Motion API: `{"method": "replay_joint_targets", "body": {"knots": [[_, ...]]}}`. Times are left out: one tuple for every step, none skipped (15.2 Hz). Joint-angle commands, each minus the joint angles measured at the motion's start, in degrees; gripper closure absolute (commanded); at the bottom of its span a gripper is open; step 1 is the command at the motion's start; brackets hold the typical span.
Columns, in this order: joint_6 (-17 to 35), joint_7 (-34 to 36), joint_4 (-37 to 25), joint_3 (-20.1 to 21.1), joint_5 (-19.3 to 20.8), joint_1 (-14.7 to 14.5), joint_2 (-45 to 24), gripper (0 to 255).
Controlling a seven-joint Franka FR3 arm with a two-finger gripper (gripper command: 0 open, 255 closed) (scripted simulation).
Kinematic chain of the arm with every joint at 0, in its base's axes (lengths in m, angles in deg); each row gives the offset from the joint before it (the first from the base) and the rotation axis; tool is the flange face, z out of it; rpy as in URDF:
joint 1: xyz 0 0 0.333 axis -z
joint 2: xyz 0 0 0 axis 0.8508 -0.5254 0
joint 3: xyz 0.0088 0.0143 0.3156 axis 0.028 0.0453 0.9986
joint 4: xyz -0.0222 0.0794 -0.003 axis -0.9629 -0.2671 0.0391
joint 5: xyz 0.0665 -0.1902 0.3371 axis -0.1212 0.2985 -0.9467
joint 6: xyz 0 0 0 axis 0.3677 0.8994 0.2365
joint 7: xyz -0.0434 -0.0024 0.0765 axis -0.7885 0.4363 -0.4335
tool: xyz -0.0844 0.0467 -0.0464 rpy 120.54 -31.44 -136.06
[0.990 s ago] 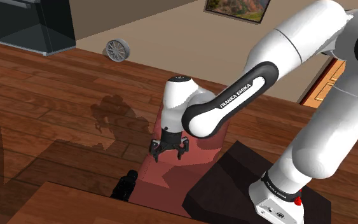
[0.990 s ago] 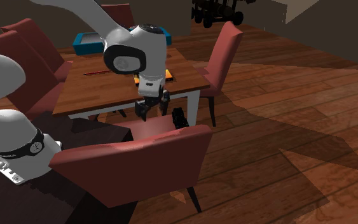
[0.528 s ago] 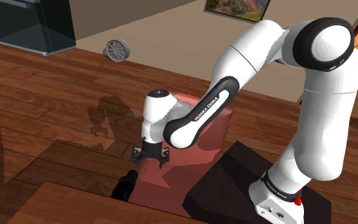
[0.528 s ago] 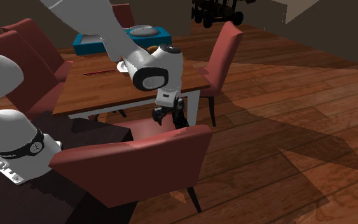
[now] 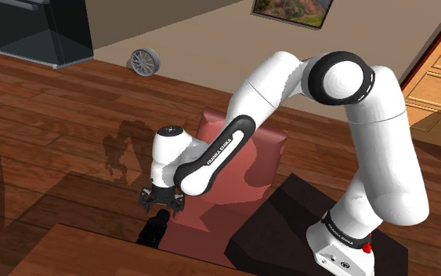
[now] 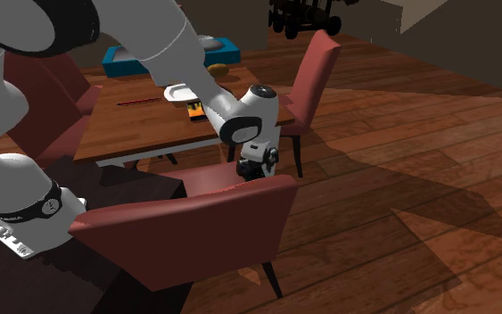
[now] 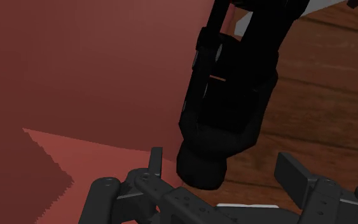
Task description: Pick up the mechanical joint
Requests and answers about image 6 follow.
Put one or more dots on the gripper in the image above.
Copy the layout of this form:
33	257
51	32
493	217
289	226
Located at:
255	169

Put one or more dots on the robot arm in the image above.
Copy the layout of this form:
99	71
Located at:
168	43

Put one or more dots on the orange and black box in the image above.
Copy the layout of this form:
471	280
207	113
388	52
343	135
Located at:
195	112

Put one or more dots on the red chair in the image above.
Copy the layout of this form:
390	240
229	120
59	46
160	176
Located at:
46	100
316	74
189	226

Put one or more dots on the brown round bread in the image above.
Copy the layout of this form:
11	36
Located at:
218	69

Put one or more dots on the white plate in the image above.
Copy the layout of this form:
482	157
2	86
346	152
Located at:
176	92

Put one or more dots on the wooden dining table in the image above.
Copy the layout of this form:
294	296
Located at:
137	126

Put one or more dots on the red pen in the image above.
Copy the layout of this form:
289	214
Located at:
139	101

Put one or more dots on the black dumbbell rack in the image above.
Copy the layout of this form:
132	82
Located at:
302	17

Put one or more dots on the blue box with grey cushions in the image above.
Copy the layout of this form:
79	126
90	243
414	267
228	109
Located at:
120	67

